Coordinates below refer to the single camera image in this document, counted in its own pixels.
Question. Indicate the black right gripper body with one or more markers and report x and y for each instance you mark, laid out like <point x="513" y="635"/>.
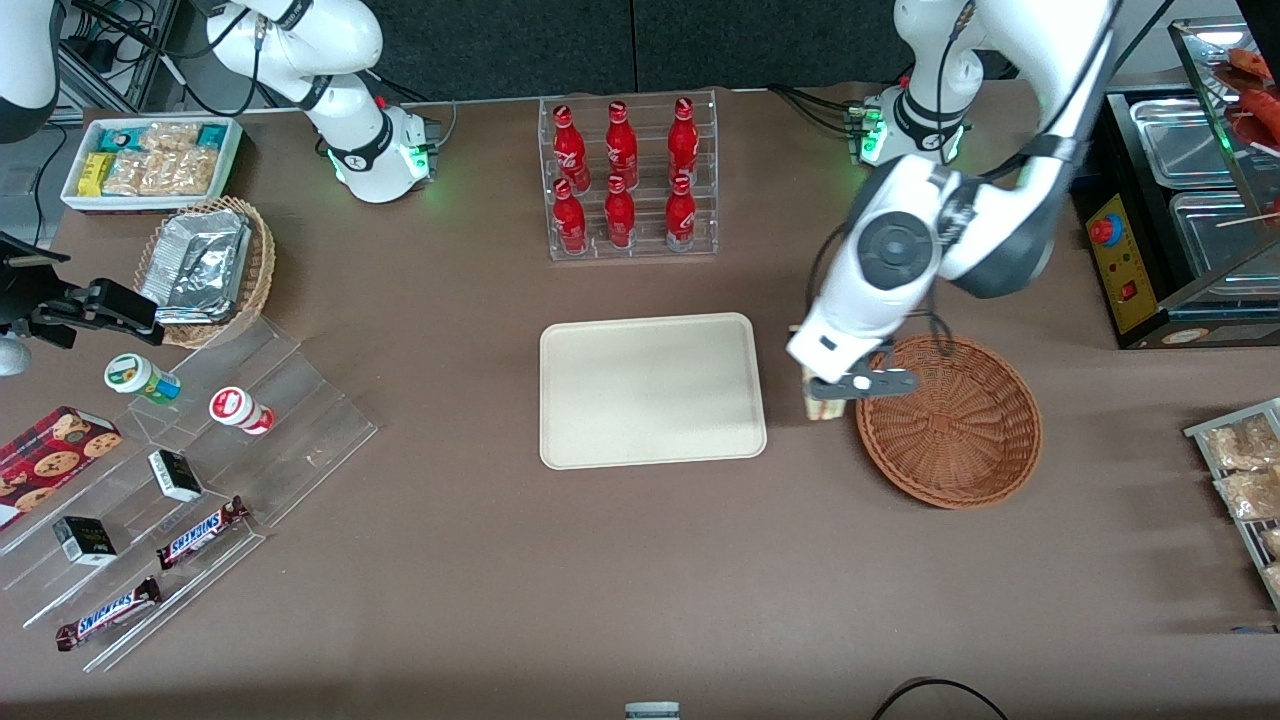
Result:
<point x="22" y="300"/>

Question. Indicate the triangular sandwich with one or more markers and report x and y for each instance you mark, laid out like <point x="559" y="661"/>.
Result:
<point x="822" y="409"/>

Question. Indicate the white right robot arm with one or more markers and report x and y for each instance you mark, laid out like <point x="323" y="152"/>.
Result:
<point x="345" y="110"/>

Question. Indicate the brown wicker basket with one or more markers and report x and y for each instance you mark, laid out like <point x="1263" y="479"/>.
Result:
<point x="950" y="440"/>

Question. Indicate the light tan wicker basket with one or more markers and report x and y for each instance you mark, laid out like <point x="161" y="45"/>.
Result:
<point x="262" y="270"/>

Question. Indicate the cream plastic tray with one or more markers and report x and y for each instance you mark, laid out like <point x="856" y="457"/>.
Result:
<point x="650" y="390"/>

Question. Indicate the green lid yoghurt cup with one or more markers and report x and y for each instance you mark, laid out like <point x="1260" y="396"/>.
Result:
<point x="135" y="375"/>

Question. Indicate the silver foil packet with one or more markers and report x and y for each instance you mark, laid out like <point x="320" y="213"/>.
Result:
<point x="205" y="228"/>
<point x="195" y="280"/>

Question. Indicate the white plastic snack bin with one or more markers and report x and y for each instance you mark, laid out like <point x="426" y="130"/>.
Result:
<point x="70" y="195"/>

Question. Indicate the red tartan cookie box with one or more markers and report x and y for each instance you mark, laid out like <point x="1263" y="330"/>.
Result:
<point x="50" y="460"/>

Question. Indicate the yellow snack packet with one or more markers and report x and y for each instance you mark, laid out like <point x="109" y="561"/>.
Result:
<point x="95" y="175"/>

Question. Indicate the clear granola snack bag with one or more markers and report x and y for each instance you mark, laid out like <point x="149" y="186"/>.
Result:
<point x="160" y="174"/>
<point x="198" y="172"/>
<point x="170" y="136"/>
<point x="125" y="174"/>

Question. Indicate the red lid yoghurt cup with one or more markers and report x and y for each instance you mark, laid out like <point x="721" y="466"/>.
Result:
<point x="235" y="407"/>

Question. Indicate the small black carton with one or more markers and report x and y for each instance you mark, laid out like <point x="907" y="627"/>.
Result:
<point x="85" y="541"/>
<point x="176" y="476"/>

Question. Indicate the teal snack packet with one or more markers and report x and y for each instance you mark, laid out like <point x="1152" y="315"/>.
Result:
<point x="213" y="135"/>
<point x="120" y="138"/>

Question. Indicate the red cola bottle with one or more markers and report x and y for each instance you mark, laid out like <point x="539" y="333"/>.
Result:
<point x="569" y="150"/>
<point x="620" y="215"/>
<point x="681" y="215"/>
<point x="621" y="145"/>
<point x="683" y="140"/>
<point x="570" y="220"/>

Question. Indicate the clear acrylic bottle rack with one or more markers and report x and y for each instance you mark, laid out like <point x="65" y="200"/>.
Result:
<point x="650" y="250"/>

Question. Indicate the clear acrylic stepped shelf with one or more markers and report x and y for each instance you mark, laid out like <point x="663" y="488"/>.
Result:
<point x="300" y="440"/>

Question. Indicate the brown Snickers bar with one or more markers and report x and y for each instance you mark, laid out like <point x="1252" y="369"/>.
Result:
<point x="108" y="614"/>
<point x="200" y="534"/>

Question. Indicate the black food warmer machine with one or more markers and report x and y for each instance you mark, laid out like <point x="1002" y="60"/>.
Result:
<point x="1125" y="270"/>

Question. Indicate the steel food pan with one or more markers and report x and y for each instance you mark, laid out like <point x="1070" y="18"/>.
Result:
<point x="1185" y="145"/>
<point x="1215" y="235"/>

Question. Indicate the clear nut snack bag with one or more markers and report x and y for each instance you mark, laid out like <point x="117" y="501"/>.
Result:
<point x="1273" y="580"/>
<point x="1270" y="542"/>
<point x="1245" y="445"/>
<point x="1252" y="495"/>

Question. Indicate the white grey device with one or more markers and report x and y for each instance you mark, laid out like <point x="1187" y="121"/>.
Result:
<point x="652" y="711"/>

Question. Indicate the red sausages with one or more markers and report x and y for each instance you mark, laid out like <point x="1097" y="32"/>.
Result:
<point x="1262" y="100"/>

